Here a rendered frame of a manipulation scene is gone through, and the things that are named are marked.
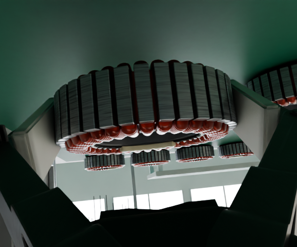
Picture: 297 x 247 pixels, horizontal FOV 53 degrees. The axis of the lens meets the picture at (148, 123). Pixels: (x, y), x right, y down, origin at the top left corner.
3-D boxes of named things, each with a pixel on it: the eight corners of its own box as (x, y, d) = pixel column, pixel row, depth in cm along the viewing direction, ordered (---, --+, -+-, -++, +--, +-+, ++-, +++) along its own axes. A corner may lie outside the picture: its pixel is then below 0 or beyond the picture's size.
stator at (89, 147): (21, 65, 14) (23, 144, 13) (256, 42, 14) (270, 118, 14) (77, 115, 25) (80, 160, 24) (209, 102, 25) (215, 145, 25)
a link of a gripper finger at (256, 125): (265, 107, 14) (281, 105, 14) (223, 80, 20) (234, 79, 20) (263, 166, 15) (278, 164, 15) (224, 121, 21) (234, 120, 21)
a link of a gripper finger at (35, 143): (39, 189, 14) (24, 191, 14) (67, 137, 21) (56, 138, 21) (26, 132, 13) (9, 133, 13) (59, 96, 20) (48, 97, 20)
